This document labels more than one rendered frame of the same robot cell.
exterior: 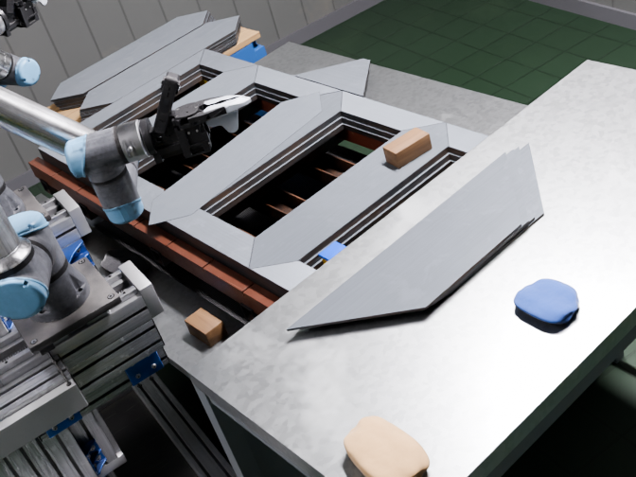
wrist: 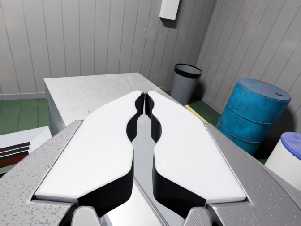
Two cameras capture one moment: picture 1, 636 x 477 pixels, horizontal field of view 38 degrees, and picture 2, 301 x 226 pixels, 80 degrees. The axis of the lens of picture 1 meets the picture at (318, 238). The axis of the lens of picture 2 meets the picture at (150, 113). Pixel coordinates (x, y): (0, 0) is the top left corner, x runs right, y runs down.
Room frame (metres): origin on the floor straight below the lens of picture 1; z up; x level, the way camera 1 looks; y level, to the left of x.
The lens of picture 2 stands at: (1.61, 0.16, 1.51)
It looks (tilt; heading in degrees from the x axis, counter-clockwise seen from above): 32 degrees down; 259
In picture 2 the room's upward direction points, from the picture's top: 12 degrees clockwise
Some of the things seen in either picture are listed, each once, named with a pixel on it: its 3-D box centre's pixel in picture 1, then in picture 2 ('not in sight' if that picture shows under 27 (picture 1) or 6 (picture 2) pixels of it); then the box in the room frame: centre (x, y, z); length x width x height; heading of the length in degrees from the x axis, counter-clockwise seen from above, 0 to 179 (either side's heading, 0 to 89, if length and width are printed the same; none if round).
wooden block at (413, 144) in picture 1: (407, 148); not in sight; (2.15, -0.31, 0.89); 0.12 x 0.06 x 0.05; 114
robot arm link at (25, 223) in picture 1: (26, 245); not in sight; (1.74, 0.61, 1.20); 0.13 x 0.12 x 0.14; 177
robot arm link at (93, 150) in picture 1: (97, 153); not in sight; (1.61, 0.35, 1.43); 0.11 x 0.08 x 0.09; 87
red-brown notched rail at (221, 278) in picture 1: (158, 239); not in sight; (2.24, 0.44, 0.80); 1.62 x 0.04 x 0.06; 31
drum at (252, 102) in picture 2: not in sight; (246, 118); (0.02, -1.67, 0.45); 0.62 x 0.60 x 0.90; 23
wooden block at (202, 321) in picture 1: (205, 326); not in sight; (1.91, 0.35, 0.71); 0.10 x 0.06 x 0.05; 32
